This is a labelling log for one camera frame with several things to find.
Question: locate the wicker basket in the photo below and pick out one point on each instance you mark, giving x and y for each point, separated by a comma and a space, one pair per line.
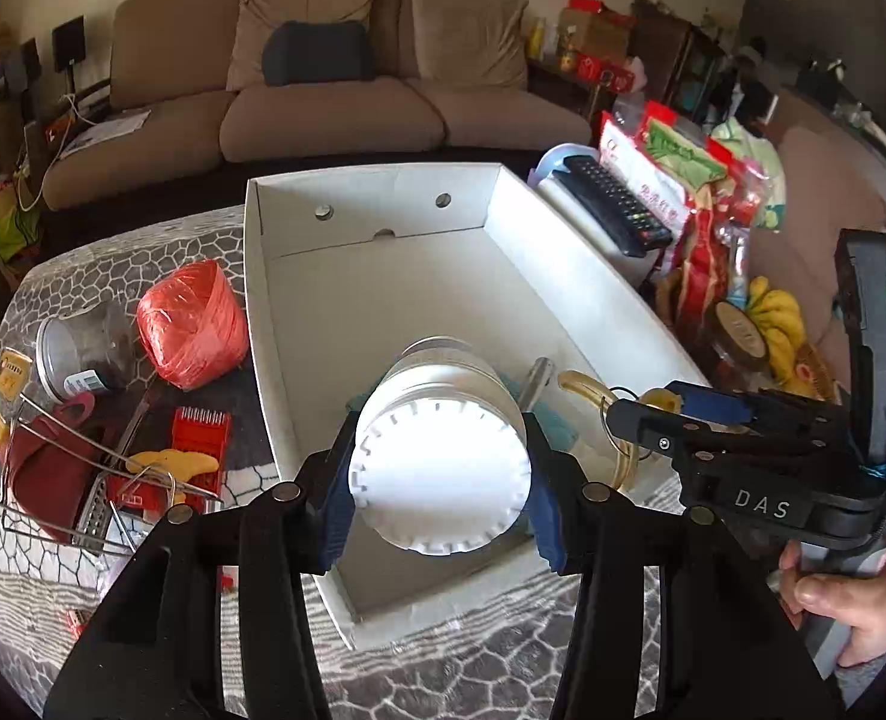
814, 375

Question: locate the metal grater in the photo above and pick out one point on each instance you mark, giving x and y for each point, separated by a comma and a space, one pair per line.
101, 514

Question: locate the grey patterned blanket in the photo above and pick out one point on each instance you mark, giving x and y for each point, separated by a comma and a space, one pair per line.
413, 671

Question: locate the bunch of bananas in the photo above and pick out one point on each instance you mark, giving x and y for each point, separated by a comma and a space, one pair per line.
780, 322

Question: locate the white-lidded jar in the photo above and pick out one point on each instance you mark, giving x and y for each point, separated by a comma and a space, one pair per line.
435, 465

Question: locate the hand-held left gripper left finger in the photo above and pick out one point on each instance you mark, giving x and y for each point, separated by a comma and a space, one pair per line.
338, 499

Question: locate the white cardboard box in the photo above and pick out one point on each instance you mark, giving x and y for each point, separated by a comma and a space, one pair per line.
383, 292

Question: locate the red white snack bag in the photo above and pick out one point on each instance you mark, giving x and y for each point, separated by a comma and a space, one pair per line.
645, 172

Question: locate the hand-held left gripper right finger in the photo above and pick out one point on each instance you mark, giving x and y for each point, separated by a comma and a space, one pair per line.
544, 499

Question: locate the gold-lidded glass jar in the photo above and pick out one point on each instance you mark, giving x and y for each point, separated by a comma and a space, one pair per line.
0, 382

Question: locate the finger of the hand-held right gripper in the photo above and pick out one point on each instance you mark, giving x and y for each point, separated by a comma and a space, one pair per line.
712, 403
742, 480

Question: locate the yellowish clear tube coil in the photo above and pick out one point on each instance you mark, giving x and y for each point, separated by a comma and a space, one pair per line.
623, 469

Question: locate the light blue plastic container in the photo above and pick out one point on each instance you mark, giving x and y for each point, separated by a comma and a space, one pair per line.
555, 161

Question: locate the clear plastic jar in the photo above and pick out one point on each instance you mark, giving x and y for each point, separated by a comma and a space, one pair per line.
86, 349

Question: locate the tan sofa cushion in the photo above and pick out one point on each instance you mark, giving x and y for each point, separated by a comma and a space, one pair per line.
300, 4
465, 30

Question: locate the brown round-lidded jar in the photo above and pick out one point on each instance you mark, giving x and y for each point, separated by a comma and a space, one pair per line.
739, 334

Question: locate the teal plastic item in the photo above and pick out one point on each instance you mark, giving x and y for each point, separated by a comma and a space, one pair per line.
559, 427

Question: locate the white papers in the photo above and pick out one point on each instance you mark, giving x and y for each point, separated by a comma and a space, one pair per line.
105, 131

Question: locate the red twine ball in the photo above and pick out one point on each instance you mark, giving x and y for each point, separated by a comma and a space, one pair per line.
191, 322

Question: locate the silver metal tool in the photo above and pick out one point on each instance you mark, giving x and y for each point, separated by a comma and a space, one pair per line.
539, 375

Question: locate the brown sofa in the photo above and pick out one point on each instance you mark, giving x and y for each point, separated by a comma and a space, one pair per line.
323, 120

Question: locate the red gift boxes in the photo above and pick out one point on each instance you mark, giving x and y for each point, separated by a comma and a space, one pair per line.
596, 37

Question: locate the red plastic packet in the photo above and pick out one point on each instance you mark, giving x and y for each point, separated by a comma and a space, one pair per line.
201, 439

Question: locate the black remote control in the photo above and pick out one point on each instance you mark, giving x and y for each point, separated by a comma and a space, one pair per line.
611, 202

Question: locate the person's right hand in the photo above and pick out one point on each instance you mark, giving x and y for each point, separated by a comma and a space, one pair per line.
881, 592

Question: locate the dark lumbar pillow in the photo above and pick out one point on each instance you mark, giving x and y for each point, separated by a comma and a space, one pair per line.
319, 52

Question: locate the brown armchair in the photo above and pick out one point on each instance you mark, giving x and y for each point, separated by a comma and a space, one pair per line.
832, 180

